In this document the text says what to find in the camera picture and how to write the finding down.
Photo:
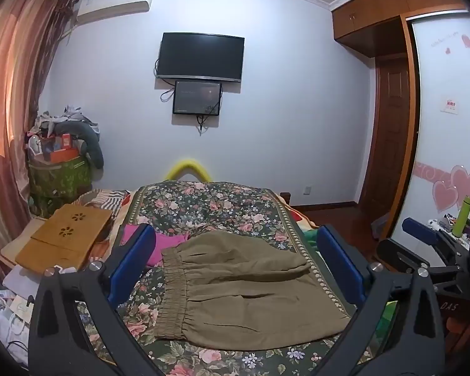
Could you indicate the green bottle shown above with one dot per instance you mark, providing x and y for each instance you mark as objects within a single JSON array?
[{"x": 462, "y": 217}]

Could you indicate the pink curtain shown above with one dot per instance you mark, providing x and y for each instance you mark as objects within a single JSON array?
[{"x": 11, "y": 86}]

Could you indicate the striped cloth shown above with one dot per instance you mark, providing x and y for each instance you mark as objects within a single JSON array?
[{"x": 103, "y": 199}]

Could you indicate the wooden door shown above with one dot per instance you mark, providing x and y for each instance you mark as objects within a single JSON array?
[{"x": 389, "y": 125}]

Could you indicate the wooden bed frame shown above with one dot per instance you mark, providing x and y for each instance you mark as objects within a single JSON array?
[{"x": 285, "y": 197}]

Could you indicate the pink cloth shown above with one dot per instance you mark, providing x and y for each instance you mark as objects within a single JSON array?
[{"x": 168, "y": 243}]

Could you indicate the pile of grey clothes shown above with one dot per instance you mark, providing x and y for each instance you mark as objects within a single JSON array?
[{"x": 68, "y": 115}]

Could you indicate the black wall television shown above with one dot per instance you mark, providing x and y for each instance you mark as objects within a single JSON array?
[{"x": 199, "y": 56}]

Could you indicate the grey neck pillow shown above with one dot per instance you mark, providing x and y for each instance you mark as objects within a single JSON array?
[{"x": 90, "y": 141}]

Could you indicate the pile of white papers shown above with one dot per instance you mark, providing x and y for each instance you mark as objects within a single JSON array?
[{"x": 8, "y": 315}]

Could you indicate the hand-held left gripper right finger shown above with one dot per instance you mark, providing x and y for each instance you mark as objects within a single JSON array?
[{"x": 341, "y": 268}]

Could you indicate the wooden lap desk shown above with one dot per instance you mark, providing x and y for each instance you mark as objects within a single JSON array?
[{"x": 62, "y": 239}]

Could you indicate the yellow foam tube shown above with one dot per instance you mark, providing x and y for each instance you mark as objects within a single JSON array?
[{"x": 186, "y": 165}]

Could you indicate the floral blanket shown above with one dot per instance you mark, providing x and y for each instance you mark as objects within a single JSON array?
[{"x": 219, "y": 207}]

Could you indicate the white air conditioner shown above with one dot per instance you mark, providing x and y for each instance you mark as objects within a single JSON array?
[{"x": 113, "y": 2}]

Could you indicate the orange box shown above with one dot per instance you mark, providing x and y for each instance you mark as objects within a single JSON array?
[{"x": 58, "y": 156}]

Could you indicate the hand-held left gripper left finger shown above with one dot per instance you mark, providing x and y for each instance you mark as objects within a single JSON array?
[{"x": 135, "y": 260}]

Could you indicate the wooden overhead cabinet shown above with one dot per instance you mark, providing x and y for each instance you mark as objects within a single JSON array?
[{"x": 376, "y": 11}]

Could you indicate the white wall socket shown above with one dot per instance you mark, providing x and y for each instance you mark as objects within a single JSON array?
[{"x": 307, "y": 190}]

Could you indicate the green patterned bag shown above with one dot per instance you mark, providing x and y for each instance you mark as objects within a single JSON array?
[{"x": 58, "y": 182}]

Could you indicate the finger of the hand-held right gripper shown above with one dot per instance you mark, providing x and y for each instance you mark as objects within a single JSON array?
[
  {"x": 419, "y": 229},
  {"x": 393, "y": 254}
]

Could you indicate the small black wall screen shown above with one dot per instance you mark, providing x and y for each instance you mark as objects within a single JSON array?
[{"x": 197, "y": 97}]

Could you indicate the red white sticker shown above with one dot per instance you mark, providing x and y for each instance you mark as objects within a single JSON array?
[{"x": 449, "y": 105}]

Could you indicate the khaki pants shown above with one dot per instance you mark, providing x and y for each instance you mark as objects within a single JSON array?
[{"x": 239, "y": 293}]

